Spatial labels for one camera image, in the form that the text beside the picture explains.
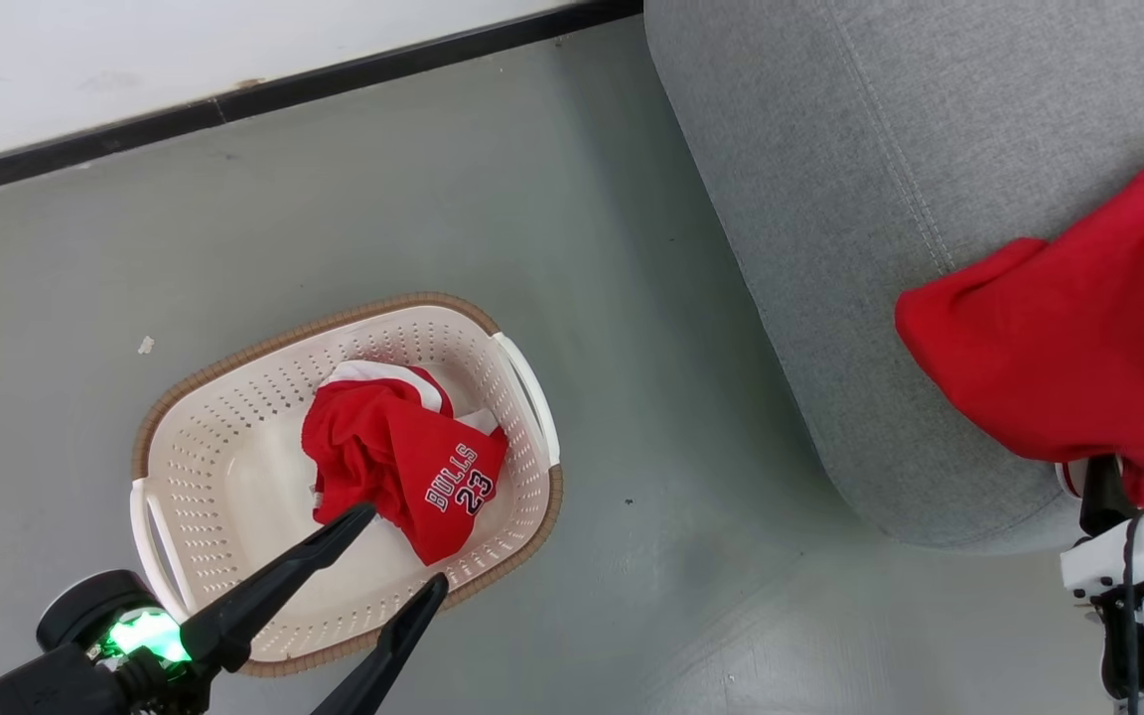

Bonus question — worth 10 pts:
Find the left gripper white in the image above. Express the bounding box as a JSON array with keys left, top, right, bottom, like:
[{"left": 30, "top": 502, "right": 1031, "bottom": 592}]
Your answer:
[{"left": 36, "top": 502, "right": 450, "bottom": 715}]

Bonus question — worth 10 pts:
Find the red Bulls 23 jersey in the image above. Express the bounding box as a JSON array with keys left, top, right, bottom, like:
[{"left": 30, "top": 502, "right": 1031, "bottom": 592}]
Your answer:
[{"left": 301, "top": 360, "right": 510, "bottom": 567}]

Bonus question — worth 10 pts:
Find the thin black right-arm cable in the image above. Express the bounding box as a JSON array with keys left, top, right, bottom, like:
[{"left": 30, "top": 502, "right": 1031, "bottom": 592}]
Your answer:
[{"left": 1118, "top": 511, "right": 1144, "bottom": 715}]

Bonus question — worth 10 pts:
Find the cream perforated laundry basket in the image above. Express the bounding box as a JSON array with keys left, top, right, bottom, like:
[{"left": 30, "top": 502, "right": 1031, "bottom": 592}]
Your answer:
[{"left": 130, "top": 292, "right": 565, "bottom": 678}]

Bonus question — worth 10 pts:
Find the black wall baseboard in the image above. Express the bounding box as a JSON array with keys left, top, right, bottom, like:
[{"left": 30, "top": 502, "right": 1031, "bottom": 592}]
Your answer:
[{"left": 0, "top": 0, "right": 644, "bottom": 203}]

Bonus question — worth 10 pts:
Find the plain red garment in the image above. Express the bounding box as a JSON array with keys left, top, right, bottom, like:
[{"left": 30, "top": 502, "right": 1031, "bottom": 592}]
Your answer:
[{"left": 895, "top": 134, "right": 1144, "bottom": 512}]

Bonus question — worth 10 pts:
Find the grey fabric sofa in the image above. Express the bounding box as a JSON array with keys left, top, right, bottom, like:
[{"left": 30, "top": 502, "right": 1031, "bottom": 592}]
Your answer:
[{"left": 643, "top": 0, "right": 1144, "bottom": 555}]

